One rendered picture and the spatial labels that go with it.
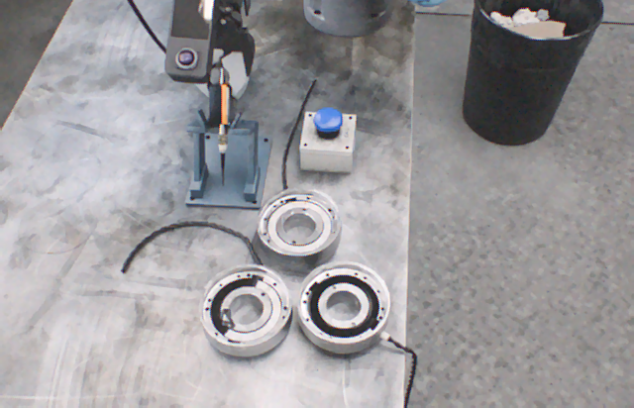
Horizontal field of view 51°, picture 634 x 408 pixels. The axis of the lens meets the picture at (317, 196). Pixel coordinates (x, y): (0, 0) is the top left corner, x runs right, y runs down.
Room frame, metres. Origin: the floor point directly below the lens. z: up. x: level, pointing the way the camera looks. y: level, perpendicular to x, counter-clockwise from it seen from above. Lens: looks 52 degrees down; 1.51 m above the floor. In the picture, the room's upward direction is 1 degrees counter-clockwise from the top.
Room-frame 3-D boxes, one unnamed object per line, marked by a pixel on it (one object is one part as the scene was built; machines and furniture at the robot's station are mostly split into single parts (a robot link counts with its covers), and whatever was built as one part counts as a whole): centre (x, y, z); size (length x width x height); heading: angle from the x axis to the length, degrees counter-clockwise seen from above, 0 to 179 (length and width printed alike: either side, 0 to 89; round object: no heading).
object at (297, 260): (0.49, 0.02, 0.82); 0.10 x 0.10 x 0.04
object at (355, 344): (0.38, -0.03, 0.82); 0.10 x 0.10 x 0.04
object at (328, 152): (0.64, -0.02, 0.82); 0.08 x 0.07 x 0.05; 173
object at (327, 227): (0.49, 0.02, 0.82); 0.08 x 0.08 x 0.02
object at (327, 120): (0.64, -0.02, 0.85); 0.04 x 0.04 x 0.05
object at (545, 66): (1.50, -0.60, 0.21); 0.34 x 0.34 x 0.43
